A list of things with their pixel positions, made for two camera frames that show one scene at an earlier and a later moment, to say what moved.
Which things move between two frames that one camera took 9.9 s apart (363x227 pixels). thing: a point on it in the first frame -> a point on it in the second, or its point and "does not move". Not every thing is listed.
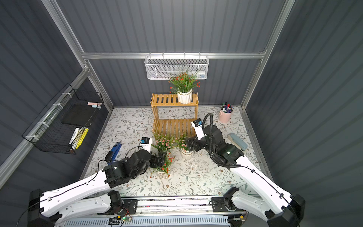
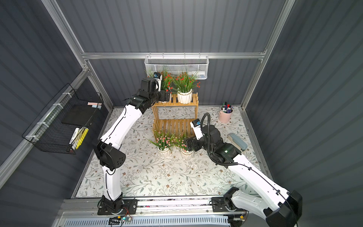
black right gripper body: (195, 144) does not move
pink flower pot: (163, 142) does not move
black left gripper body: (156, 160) -> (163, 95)
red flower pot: (183, 83) does not move
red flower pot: (163, 171) -> (167, 81)
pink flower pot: (182, 143) does not move
